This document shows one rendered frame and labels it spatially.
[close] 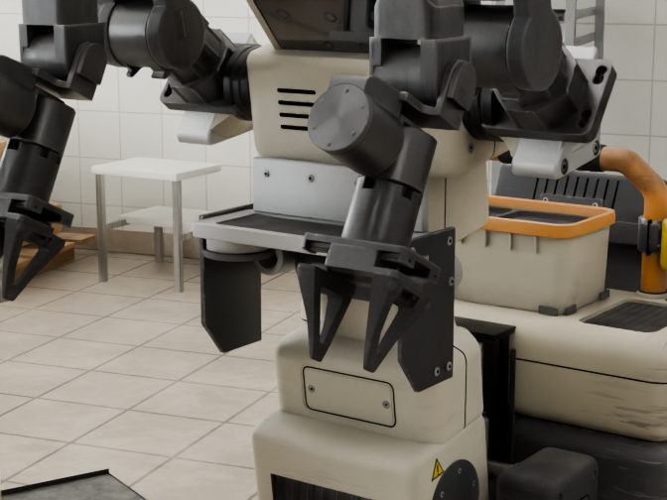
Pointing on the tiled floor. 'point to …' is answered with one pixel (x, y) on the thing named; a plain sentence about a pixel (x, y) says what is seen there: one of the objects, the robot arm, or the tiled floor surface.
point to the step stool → (179, 219)
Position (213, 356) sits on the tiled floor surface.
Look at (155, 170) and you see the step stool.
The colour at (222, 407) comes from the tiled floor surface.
